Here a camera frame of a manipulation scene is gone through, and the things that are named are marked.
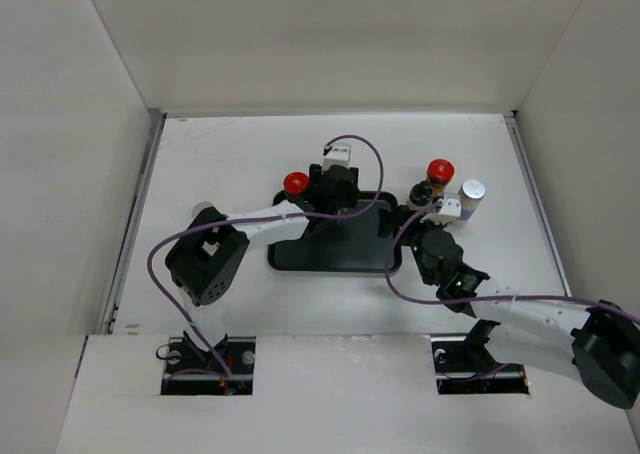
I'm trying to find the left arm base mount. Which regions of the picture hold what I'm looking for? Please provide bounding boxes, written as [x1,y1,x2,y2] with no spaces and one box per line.
[155,333,256,397]

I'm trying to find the right silver lid salt canister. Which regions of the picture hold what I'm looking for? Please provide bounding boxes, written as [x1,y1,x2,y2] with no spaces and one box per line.
[456,179,486,225]

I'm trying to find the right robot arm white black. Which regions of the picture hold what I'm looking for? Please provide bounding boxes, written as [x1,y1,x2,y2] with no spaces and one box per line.
[378,205,639,410]

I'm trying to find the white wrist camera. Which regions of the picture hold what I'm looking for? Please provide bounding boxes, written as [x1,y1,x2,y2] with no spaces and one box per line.
[432,192,462,224]
[321,142,351,172]

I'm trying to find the left silver lid salt canister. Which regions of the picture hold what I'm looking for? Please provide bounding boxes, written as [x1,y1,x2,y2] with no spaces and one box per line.
[191,201,213,218]

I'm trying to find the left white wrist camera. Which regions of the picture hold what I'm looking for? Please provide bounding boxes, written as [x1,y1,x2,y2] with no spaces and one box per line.
[321,142,351,172]

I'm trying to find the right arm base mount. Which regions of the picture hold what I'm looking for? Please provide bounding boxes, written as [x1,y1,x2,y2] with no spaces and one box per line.
[430,320,529,395]

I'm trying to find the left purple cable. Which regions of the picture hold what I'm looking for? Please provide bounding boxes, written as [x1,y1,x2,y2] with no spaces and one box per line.
[146,134,385,394]

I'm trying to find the black cap seasoning bottle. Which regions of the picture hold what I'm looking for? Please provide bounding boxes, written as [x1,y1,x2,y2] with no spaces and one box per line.
[406,180,433,211]

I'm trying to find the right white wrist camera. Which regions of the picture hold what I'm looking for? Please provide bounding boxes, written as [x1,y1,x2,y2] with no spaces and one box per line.
[432,192,462,224]

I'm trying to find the silver lid salt canister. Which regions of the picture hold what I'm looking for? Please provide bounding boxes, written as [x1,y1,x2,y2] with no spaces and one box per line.
[191,201,213,218]
[456,179,486,225]

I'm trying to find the red lid sauce jar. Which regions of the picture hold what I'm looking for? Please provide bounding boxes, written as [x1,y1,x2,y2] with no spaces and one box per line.
[283,171,310,202]

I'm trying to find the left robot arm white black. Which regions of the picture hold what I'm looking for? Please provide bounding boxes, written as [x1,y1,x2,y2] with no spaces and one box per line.
[165,164,360,373]

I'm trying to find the purple cable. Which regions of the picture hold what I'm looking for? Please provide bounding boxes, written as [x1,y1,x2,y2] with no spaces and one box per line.
[384,201,640,383]
[146,134,385,394]

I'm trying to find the red lid chili jar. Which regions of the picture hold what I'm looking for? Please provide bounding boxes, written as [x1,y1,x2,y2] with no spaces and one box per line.
[426,158,455,200]

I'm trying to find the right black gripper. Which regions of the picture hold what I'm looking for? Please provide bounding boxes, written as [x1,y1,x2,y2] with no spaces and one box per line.
[378,204,448,285]

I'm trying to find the black plastic tray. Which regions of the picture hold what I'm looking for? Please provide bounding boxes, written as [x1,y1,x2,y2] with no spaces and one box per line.
[266,191,398,274]

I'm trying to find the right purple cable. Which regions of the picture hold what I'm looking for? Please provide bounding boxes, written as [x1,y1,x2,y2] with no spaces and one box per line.
[384,201,640,383]

